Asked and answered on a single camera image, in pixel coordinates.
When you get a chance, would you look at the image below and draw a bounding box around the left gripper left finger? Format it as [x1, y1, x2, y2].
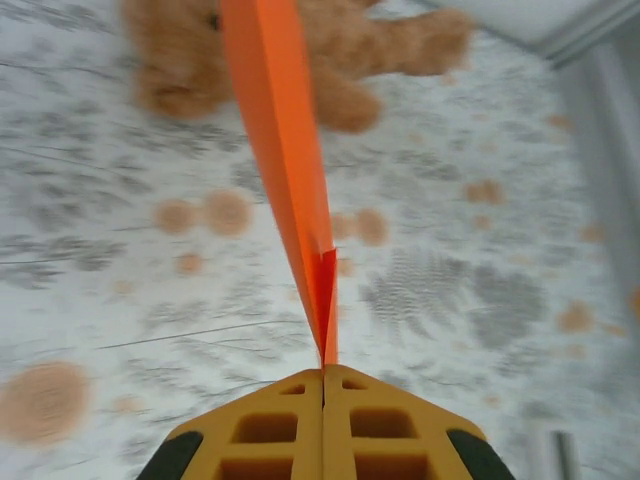
[143, 367, 325, 480]

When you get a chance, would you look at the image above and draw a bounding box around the brown teddy bear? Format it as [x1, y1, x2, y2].
[121, 0, 477, 135]

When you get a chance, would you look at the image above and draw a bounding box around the aluminium frame rail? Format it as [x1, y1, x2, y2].
[554, 54, 640, 480]

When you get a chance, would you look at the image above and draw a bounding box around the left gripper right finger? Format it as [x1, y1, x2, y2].
[323, 363, 516, 480]

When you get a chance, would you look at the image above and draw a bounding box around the aluminium frame post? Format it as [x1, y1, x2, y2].
[542, 0, 640, 69]

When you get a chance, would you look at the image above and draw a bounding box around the orange paper sheet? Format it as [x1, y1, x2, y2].
[218, 0, 340, 374]

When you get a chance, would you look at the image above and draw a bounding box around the floral print tablecloth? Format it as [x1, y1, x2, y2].
[0, 0, 640, 480]

